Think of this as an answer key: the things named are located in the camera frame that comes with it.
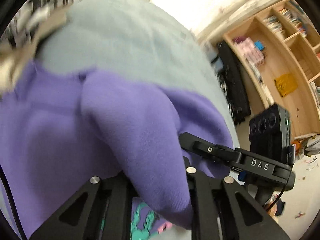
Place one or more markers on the light blue blanket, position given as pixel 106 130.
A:
pixel 125 37

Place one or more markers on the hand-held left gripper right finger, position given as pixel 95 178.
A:
pixel 198 192

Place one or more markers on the row of books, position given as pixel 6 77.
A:
pixel 290 17

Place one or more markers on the blue box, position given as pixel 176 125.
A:
pixel 259 45

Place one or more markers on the black piano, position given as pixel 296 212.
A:
pixel 235 87

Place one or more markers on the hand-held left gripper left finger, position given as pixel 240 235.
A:
pixel 120 192

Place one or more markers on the stack of pink boxes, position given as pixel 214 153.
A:
pixel 250 52

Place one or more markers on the yellow cloth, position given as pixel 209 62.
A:
pixel 286 85

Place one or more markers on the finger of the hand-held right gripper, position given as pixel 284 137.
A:
pixel 202 147

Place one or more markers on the pile of papers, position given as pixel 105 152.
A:
pixel 308 145

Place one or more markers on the black and white patterned cloth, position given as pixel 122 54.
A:
pixel 42 10

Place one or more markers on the person's right hand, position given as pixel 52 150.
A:
pixel 273 205

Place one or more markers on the purple zip hoodie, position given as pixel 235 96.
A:
pixel 62 130

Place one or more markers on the wooden bookshelf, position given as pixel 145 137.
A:
pixel 275 62

